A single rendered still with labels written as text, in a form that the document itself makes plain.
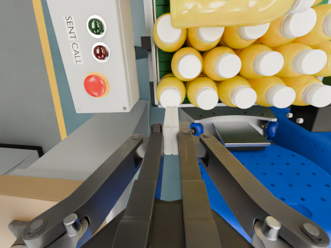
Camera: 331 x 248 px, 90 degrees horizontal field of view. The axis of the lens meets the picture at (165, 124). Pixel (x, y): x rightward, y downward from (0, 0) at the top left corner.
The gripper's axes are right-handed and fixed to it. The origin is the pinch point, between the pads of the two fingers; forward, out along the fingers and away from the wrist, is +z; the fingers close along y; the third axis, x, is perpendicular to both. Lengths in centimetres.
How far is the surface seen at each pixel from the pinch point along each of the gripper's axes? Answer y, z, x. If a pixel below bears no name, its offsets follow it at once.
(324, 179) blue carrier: 27.9, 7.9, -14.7
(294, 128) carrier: 65, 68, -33
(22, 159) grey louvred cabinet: -133, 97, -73
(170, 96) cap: -0.4, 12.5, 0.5
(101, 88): -11.5, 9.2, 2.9
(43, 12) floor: -93, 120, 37
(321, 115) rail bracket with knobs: 34.5, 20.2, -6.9
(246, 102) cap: 13.5, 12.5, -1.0
